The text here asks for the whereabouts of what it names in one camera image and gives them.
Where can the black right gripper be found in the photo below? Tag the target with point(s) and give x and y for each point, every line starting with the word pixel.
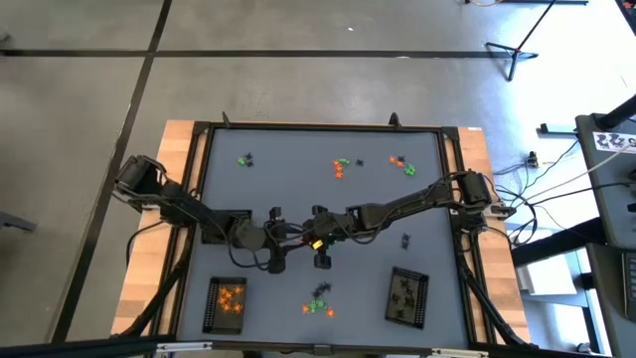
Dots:
pixel 323 231

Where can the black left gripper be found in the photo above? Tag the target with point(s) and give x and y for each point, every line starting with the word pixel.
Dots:
pixel 278 236

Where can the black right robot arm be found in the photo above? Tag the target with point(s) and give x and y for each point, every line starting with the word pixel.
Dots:
pixel 407 204

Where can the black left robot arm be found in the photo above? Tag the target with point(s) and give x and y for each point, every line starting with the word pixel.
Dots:
pixel 189 209

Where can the yellow label tag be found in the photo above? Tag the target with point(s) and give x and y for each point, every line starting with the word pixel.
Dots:
pixel 317 244

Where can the wooden table side board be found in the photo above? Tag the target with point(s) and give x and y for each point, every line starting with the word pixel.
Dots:
pixel 472 149
pixel 174 144

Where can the small black plug device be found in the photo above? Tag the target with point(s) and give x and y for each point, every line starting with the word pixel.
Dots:
pixel 533 159

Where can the grey stand foot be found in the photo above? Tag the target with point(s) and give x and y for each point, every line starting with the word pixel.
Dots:
pixel 17 221

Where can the black tripod stand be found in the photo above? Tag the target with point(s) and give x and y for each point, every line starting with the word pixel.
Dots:
pixel 517 50

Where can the grey desk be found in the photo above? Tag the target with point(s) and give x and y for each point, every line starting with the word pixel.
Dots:
pixel 608 199

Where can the grey keyboard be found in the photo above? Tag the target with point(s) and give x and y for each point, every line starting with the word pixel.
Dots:
pixel 630 283

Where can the white printed label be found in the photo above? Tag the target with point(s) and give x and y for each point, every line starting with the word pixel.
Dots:
pixel 613 141

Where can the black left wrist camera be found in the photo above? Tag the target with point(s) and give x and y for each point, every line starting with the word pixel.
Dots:
pixel 275 214

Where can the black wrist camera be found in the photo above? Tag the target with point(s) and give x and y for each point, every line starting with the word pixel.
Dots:
pixel 319 210
pixel 275 214

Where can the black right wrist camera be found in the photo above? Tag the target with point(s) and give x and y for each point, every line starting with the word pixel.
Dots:
pixel 319 210

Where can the black diagonal frame strut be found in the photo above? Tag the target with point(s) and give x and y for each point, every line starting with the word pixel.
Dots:
pixel 484 298
pixel 159 298

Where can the black frame hook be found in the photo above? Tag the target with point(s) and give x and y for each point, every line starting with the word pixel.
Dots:
pixel 226 120
pixel 394 120

